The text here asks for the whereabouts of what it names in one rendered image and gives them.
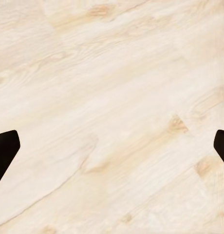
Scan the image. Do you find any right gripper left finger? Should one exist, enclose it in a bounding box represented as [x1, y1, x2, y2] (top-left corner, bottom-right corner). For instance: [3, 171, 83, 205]
[0, 130, 20, 180]

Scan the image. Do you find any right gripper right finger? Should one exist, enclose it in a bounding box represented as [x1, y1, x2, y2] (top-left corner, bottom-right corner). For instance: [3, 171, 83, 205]
[213, 129, 224, 162]

